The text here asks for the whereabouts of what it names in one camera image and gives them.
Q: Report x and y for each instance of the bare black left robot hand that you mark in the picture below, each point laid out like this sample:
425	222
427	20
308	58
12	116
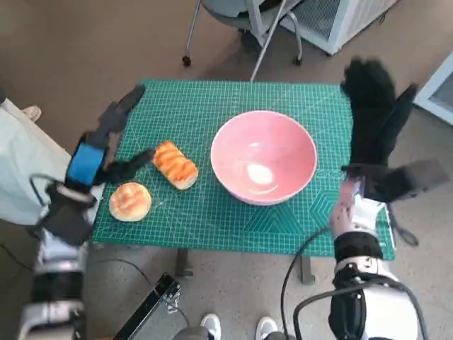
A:
86	163

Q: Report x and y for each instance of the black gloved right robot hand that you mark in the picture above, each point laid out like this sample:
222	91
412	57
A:
368	117

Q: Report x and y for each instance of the pink bowl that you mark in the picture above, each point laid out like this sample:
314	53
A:
283	141

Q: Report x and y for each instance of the long orange striped bread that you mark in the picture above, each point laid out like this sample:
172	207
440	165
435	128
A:
175	164

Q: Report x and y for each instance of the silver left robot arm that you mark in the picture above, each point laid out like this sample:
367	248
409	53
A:
53	276

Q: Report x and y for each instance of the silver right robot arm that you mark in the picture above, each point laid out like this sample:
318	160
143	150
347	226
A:
357	248

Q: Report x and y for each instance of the round bread bun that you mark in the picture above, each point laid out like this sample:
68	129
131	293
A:
129	202

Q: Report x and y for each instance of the person in light clothing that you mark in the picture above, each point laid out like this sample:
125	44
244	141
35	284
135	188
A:
24	159

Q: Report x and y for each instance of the small white cabinet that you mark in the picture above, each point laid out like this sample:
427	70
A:
439	92

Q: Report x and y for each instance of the large white mesh cabinet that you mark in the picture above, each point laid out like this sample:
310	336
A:
339	21

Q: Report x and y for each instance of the silver metal pole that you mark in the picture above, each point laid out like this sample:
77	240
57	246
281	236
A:
265	49

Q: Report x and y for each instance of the green cutting mat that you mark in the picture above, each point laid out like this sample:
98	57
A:
212	219

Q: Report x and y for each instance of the black flat device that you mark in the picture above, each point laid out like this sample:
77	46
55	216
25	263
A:
148	311

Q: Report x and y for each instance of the grey office chair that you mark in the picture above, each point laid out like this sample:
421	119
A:
230	14

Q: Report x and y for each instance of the white shoe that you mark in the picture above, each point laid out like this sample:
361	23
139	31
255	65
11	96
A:
266	326
211	324

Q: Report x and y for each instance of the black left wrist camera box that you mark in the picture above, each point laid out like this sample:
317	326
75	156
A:
67	226

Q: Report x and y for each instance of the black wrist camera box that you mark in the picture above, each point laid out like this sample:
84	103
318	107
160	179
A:
67	226
410	178

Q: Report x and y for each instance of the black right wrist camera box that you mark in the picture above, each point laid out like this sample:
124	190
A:
410	178

